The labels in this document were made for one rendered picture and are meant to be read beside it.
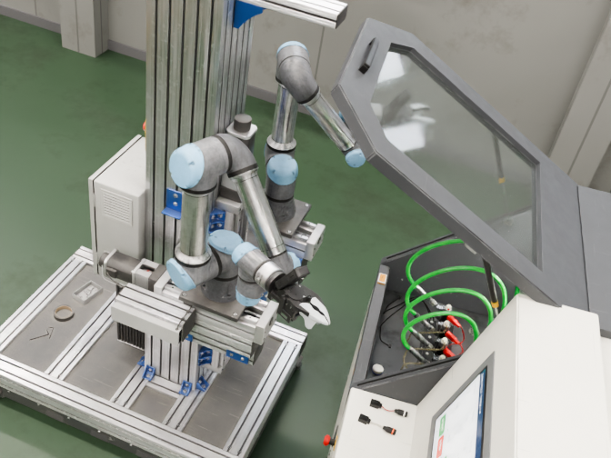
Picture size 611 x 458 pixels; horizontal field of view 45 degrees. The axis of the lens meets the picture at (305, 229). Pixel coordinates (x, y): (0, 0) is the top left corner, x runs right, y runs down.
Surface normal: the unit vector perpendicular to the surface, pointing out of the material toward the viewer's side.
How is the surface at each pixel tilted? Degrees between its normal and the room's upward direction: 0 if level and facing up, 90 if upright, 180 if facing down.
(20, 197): 0
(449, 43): 90
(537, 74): 90
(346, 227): 0
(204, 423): 0
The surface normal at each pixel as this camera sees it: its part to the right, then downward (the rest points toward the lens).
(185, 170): -0.69, 0.26
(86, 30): -0.36, 0.56
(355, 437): 0.14, -0.76
